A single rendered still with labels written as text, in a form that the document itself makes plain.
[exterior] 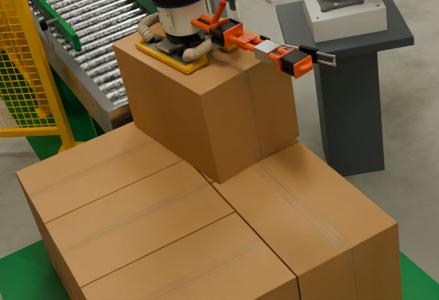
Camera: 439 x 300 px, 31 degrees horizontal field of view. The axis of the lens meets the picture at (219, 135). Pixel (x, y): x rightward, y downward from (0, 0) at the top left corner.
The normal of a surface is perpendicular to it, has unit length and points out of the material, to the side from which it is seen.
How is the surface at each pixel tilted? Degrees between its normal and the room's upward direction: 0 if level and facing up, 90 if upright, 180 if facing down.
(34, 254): 0
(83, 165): 0
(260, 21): 0
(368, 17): 90
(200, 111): 90
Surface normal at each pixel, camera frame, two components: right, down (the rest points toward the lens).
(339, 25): 0.06, 0.57
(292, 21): -0.17, -0.80
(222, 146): 0.60, 0.37
